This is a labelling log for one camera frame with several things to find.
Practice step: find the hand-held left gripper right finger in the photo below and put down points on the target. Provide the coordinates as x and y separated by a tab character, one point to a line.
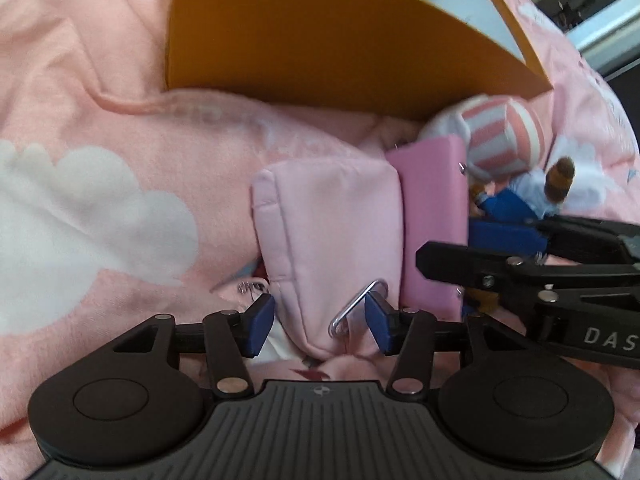
382	325

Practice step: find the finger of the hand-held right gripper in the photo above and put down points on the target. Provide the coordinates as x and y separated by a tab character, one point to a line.
590	240
460	265

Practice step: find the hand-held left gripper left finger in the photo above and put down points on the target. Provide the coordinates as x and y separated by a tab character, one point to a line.
260	322

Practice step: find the yellow plush toy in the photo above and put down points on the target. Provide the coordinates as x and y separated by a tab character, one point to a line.
482	300

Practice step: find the pink box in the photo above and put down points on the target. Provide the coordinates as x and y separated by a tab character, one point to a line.
430	200

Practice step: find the blue white figurine doll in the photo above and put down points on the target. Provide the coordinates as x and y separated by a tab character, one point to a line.
510	205

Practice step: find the pink fabric pouch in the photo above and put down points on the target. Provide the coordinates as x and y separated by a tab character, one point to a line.
325	220

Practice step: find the pink striped plush toy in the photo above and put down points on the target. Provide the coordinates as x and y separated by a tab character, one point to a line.
500	130

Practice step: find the orange cardboard box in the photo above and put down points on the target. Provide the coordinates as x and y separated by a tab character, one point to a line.
300	35

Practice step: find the white door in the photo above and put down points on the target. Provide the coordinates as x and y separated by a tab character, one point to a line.
605	35

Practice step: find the pink cloud-print blanket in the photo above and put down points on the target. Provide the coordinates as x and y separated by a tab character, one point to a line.
100	135

